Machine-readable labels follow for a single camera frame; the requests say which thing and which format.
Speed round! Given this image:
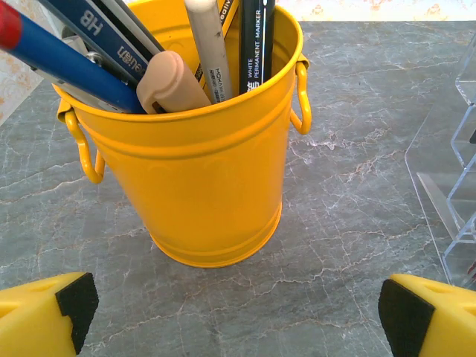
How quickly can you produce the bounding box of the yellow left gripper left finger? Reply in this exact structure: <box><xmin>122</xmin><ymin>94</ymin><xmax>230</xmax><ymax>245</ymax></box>
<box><xmin>0</xmin><ymin>271</ymin><xmax>100</xmax><ymax>357</ymax></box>

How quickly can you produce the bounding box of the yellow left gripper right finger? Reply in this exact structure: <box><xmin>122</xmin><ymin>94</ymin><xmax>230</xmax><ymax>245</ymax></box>
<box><xmin>378</xmin><ymin>274</ymin><xmax>476</xmax><ymax>357</ymax></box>

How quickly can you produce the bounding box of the clear acrylic card stand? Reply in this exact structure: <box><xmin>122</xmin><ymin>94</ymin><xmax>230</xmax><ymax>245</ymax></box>
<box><xmin>404</xmin><ymin>40</ymin><xmax>476</xmax><ymax>289</ymax></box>

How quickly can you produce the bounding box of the yellow metal bucket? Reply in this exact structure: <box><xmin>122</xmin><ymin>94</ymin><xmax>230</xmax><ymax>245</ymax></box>
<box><xmin>57</xmin><ymin>0</ymin><xmax>312</xmax><ymax>268</ymax></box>

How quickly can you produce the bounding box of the blue pen with red cap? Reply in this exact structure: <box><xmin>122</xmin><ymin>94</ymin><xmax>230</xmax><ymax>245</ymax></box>
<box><xmin>0</xmin><ymin>0</ymin><xmax>147</xmax><ymax>115</ymax></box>

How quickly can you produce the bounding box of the peach rounded eraser cap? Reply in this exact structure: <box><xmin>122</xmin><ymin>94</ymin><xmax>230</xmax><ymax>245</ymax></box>
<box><xmin>135</xmin><ymin>51</ymin><xmax>212</xmax><ymax>115</ymax></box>

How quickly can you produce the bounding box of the dark blue HB pencil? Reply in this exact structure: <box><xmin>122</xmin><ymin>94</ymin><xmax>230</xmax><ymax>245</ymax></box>
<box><xmin>36</xmin><ymin>0</ymin><xmax>149</xmax><ymax>89</ymax></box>

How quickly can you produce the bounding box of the white pen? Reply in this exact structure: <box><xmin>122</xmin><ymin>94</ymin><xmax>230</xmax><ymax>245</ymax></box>
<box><xmin>184</xmin><ymin>0</ymin><xmax>234</xmax><ymax>105</ymax></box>

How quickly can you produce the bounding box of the black permanent marker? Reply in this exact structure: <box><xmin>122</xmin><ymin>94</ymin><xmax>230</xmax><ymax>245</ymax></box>
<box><xmin>239</xmin><ymin>0</ymin><xmax>277</xmax><ymax>95</ymax></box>

